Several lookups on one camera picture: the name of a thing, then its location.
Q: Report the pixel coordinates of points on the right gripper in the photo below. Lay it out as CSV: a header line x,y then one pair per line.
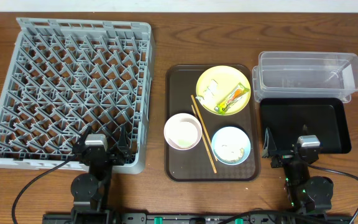
x,y
286,158

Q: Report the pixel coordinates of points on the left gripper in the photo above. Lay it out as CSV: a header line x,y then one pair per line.
x,y
114,157

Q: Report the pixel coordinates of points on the light blue small plate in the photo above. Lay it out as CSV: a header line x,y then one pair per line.
x,y
230,135

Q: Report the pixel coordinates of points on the green orange snack wrapper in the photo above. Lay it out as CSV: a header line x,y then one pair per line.
x,y
235,95

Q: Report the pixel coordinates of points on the white tissue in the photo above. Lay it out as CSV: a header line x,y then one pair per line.
x,y
208,93

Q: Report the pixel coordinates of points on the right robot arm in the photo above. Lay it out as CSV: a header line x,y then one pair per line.
x,y
307,194

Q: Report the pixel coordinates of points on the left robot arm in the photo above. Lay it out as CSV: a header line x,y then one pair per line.
x,y
90,190

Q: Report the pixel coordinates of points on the black rectangular tray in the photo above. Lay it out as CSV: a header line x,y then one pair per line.
x,y
324,117

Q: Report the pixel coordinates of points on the food scraps on plate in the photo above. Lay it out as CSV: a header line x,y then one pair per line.
x,y
230,153

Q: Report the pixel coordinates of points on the clear plastic bin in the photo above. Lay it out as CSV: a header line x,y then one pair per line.
x,y
286,74

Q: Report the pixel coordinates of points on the grey plastic dish rack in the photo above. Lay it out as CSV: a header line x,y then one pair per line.
x,y
68,75

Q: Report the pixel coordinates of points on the wooden chopstick lower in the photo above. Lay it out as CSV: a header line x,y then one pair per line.
x,y
205,142

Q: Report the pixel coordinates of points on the wooden chopstick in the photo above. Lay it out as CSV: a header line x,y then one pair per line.
x,y
205,142
202,122

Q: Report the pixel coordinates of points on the white pink bowl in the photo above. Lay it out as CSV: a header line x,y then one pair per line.
x,y
182,131

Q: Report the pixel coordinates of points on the yellow round plate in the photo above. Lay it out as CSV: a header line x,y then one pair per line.
x,y
227,78

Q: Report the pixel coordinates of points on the dark brown serving tray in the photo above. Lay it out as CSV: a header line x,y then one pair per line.
x,y
193,165

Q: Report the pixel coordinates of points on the wooden chopstick upper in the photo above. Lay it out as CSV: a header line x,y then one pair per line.
x,y
202,122

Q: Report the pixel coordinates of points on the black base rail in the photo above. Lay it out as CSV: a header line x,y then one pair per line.
x,y
141,218

